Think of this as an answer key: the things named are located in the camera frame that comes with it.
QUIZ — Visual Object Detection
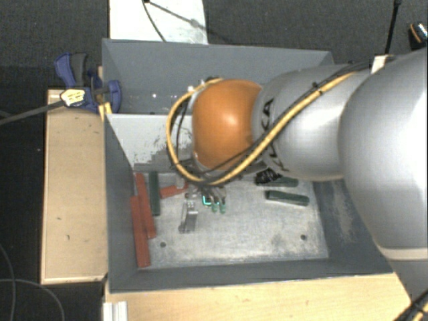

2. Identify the grey metal bin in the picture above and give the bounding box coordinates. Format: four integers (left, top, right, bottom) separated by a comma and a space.
101, 38, 394, 294

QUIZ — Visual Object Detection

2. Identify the pale wood flat board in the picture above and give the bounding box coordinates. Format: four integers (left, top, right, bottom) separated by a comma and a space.
40, 88, 110, 286

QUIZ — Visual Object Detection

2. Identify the dark green flat block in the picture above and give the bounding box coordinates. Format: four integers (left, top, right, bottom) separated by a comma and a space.
265, 189, 310, 208
274, 176, 300, 188
148, 171, 162, 217

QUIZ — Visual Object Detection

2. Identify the red-brown flat block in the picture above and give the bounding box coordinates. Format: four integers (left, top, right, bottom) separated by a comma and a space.
130, 195, 152, 269
159, 183, 190, 200
134, 173, 158, 240

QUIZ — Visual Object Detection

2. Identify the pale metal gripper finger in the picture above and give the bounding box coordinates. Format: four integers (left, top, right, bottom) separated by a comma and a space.
185, 201, 199, 233
178, 200, 189, 234

